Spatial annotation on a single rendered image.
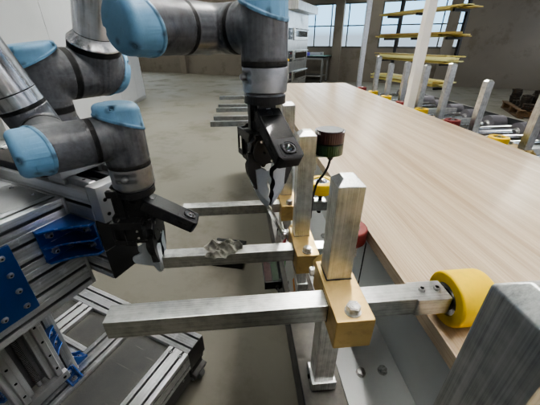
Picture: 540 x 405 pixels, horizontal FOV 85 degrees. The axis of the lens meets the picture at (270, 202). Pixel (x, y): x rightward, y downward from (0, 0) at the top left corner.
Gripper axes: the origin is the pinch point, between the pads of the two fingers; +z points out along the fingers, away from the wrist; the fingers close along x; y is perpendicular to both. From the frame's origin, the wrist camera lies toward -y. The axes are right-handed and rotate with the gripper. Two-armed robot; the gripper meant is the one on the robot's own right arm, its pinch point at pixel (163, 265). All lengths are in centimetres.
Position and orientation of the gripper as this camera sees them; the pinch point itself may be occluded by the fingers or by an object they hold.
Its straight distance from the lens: 71.9
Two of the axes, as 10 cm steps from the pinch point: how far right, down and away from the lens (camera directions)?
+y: -10.0, 0.4, -0.9
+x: 1.0, 4.8, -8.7
